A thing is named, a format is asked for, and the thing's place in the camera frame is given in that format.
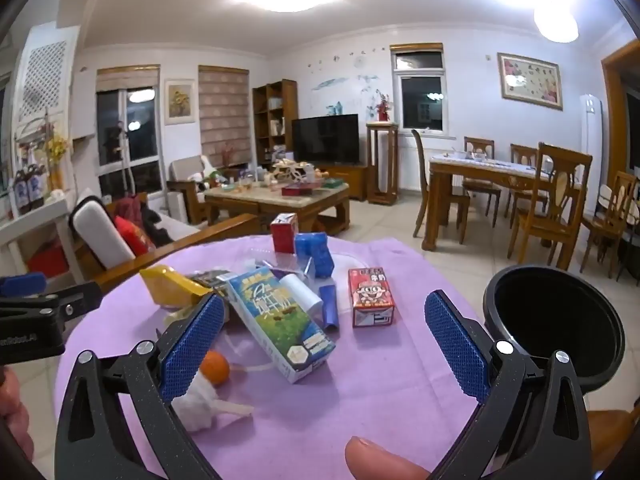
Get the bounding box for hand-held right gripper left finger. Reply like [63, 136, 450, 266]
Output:
[54, 292, 226, 480]

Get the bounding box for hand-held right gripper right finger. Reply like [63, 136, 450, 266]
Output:
[424, 290, 593, 480]

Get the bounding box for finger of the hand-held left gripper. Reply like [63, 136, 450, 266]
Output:
[0, 272, 103, 318]

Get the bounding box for black trash bin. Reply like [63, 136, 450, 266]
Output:
[482, 265, 627, 396]

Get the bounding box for person's left hand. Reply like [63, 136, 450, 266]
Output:
[0, 365, 34, 461]

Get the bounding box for person's right hand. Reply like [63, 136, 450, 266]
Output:
[345, 436, 432, 480]

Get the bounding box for orange fruit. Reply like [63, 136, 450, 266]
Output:
[200, 350, 231, 387]

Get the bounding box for white crumpled tissue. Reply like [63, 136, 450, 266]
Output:
[172, 374, 254, 433]

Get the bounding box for yellow plastic packet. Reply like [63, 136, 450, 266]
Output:
[139, 266, 212, 309]

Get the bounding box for dark snack packet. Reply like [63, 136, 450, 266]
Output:
[189, 270, 236, 292]

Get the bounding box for wooden sofa with white cushions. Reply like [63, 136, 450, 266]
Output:
[67, 192, 261, 292]

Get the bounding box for blue green milk carton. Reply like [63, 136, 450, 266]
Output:
[227, 267, 337, 384]

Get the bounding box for red cushion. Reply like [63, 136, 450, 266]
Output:
[114, 215, 157, 257]

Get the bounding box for small red milk carton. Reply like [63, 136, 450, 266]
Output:
[348, 267, 396, 329]

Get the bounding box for dark glass bottle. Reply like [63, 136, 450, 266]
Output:
[12, 165, 31, 216]
[28, 162, 47, 212]

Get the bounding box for white plastic roll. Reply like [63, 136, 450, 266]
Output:
[279, 275, 324, 317]

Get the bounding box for small blue packet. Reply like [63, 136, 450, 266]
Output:
[319, 285, 342, 332]

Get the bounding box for purple tablecloth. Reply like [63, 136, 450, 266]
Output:
[54, 234, 501, 480]

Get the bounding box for red white carton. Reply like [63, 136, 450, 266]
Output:
[270, 212, 299, 254]

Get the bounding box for blue box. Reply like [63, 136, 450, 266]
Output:
[294, 232, 335, 279]

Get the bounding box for yellow artificial flowers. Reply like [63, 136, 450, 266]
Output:
[44, 132, 72, 191]

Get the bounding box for wooden dining chair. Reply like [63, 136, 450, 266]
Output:
[580, 171, 639, 282]
[464, 136, 502, 229]
[508, 143, 543, 217]
[507, 142, 594, 272]
[411, 129, 471, 239]

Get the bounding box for wooden coffee table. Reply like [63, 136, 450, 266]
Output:
[204, 180, 351, 237]

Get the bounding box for wooden armchair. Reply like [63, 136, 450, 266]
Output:
[167, 155, 222, 224]

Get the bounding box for wooden dining table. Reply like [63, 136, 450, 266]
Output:
[421, 152, 587, 253]

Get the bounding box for glass balcony door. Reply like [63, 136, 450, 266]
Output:
[95, 65, 167, 199]

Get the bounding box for wooden stool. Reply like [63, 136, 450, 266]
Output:
[582, 407, 639, 477]

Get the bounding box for wooden television stand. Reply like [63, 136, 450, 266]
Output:
[320, 162, 369, 202]

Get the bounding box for tall wooden plant stand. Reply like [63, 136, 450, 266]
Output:
[366, 122, 400, 206]

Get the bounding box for white lattice cabinet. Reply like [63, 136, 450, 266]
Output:
[12, 25, 97, 137]

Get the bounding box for striped window blind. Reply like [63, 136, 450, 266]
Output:
[198, 65, 252, 169]

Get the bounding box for small framed sunflower picture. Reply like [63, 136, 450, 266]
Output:
[164, 78, 196, 126]

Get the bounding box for wooden bookshelf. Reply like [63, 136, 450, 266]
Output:
[251, 79, 299, 167]

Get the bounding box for black television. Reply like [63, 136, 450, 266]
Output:
[291, 114, 360, 165]

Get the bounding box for white standing air conditioner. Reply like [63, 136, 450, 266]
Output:
[579, 93, 605, 182]

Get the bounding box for red flower vase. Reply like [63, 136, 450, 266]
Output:
[372, 90, 394, 122]

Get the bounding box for white framed window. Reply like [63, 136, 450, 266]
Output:
[389, 42, 446, 134]

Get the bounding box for large framed flower picture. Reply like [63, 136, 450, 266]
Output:
[496, 52, 564, 111]

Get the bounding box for small round ceiling lamp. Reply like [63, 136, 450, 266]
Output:
[532, 2, 580, 44]

